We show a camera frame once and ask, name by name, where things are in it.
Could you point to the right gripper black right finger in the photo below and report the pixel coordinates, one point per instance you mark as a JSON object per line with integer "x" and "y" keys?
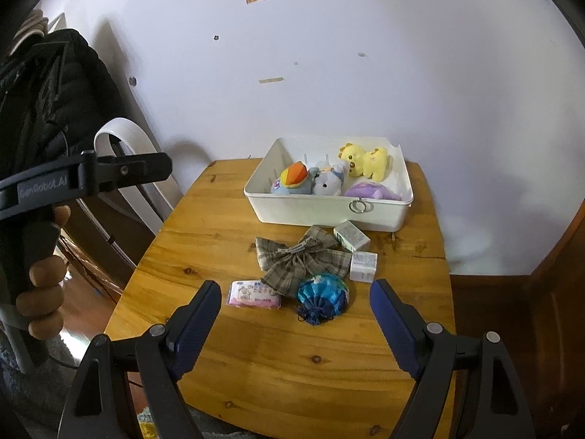
{"x": 402, "y": 326}

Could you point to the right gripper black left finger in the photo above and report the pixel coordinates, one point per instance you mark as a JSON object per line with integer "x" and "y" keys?
{"x": 189, "y": 327}

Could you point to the pink wet wipes pack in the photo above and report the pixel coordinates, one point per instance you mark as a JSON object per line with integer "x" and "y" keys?
{"x": 254, "y": 294}

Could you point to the white text-printed box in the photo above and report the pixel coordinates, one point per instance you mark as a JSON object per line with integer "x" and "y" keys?
{"x": 363, "y": 266}

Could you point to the blue floral drawstring pouch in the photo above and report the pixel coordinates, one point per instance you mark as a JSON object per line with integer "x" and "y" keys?
{"x": 322, "y": 298}

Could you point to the white green small carton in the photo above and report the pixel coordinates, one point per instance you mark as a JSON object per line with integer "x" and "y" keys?
{"x": 350, "y": 237}

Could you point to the grey plaid fabric bow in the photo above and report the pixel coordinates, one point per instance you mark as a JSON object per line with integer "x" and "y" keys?
{"x": 286, "y": 267}

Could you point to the purple bunny plush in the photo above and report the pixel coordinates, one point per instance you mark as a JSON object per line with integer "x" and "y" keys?
{"x": 371, "y": 191}

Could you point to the white bear plush blue sweater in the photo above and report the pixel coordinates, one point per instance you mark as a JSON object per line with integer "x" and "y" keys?
{"x": 329, "y": 179}

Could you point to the yellow chick plush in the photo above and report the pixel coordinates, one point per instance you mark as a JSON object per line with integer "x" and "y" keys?
{"x": 374, "y": 165}

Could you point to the blue rainbow pony plush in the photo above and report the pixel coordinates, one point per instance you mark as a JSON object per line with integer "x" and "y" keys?
{"x": 295, "y": 179}

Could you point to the person's left hand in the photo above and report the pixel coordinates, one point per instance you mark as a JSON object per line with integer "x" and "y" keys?
{"x": 42, "y": 304}

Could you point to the black hanging jacket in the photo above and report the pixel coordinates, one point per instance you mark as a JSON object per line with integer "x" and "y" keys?
{"x": 55, "y": 94}

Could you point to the brown wooden door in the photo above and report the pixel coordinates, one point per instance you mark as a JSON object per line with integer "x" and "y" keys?
{"x": 540, "y": 317}

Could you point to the white plastic storage bin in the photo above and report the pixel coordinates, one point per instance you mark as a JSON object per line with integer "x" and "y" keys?
{"x": 330, "y": 211}

